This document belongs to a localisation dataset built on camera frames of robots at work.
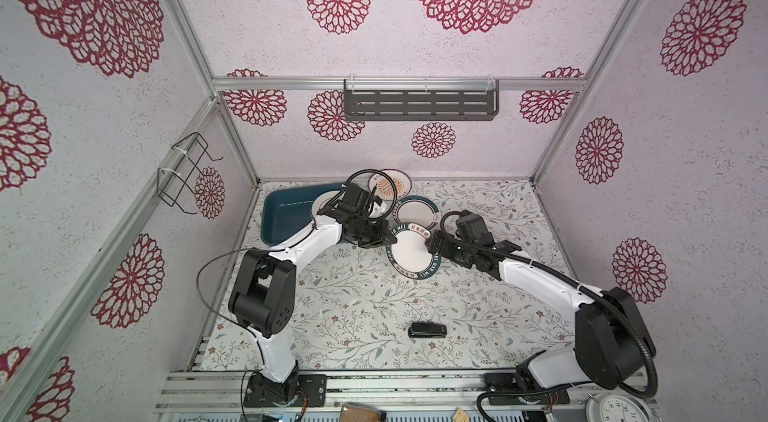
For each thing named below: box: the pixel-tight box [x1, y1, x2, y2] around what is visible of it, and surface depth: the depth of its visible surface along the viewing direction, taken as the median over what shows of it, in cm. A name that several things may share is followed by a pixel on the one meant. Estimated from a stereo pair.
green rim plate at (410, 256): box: [386, 223, 443, 281], surface depth 87 cm
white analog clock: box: [585, 394, 655, 422], surface depth 69 cm
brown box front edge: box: [340, 402, 379, 422], surface depth 69 cm
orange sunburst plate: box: [368, 168, 412, 200], surface depth 123 cm
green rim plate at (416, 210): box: [393, 195, 440, 230], surface depth 115 cm
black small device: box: [408, 322, 447, 338], surface depth 83 cm
